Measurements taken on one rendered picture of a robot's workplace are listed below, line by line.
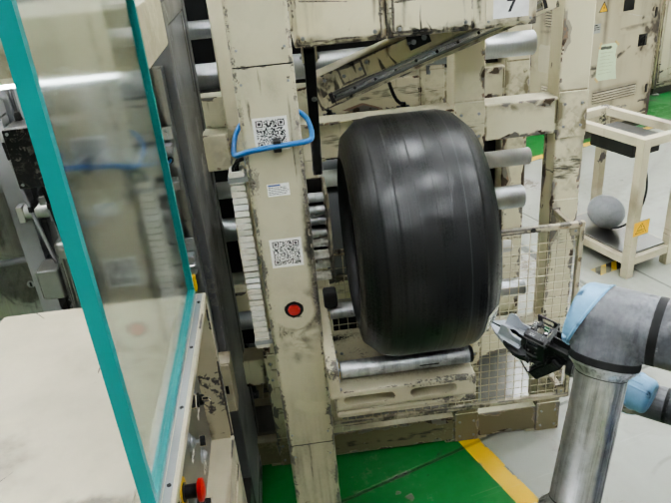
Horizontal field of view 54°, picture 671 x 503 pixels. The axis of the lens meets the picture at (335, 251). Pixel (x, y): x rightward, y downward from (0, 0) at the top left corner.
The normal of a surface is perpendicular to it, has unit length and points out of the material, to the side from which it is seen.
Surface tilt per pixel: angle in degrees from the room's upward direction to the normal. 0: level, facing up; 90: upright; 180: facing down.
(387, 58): 90
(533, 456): 0
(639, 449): 0
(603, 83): 90
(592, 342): 68
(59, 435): 0
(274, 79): 90
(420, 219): 58
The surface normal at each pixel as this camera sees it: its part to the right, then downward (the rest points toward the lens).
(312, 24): 0.11, 0.44
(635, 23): 0.43, 0.38
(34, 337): -0.08, -0.89
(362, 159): -0.69, -0.37
